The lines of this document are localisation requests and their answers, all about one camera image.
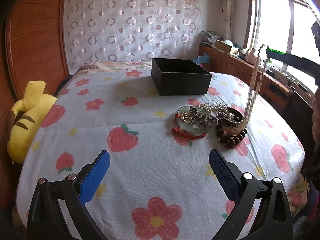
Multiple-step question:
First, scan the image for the dark brown bead bracelet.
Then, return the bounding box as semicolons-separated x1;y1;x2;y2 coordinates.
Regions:
215;127;249;150

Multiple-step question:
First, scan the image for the white pearl necklace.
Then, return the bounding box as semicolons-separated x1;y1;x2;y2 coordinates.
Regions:
243;44;266;126

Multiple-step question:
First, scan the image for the red cord bracelet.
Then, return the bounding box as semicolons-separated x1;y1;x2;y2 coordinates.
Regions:
171;113;208;140

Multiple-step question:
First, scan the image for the black open jewelry box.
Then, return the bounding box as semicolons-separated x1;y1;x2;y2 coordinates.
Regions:
151;58;212;96

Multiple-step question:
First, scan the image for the pink piggy figurine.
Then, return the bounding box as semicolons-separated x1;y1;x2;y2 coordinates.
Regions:
245;48;259;65

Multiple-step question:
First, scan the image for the silver engraved bangle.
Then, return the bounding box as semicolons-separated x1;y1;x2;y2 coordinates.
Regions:
217;107;244;128

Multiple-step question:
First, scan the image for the metal hairpin ornament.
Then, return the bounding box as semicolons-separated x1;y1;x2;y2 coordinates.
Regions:
178;100;227;128

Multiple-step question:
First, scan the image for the strawberry flower print bedspread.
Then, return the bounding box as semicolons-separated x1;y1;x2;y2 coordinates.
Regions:
16;69;305;239

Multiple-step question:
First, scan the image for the cardboard box on cabinet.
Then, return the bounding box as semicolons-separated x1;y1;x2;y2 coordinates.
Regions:
215;40;233;53

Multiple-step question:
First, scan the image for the wooden side cabinet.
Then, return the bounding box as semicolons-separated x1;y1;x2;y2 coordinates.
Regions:
198;44;318;116

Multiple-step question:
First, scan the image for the yellow striped plush toy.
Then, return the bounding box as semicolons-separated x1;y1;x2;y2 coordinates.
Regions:
7;81;57;164

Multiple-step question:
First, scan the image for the blue paper on cabinet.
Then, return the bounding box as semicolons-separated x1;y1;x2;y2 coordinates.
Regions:
192;53;212;67

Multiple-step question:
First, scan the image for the floral quilt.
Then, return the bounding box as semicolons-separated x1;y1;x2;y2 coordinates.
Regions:
74;61;152;75

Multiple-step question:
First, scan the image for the wooden slatted headboard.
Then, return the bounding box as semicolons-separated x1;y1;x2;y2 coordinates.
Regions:
0;0;73;106

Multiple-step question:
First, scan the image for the sheer circle pattern curtain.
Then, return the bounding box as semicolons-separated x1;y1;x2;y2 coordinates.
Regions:
64;0;201;72

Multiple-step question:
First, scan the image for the window with wooden frame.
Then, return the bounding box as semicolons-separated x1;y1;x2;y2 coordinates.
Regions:
243;0;320;91

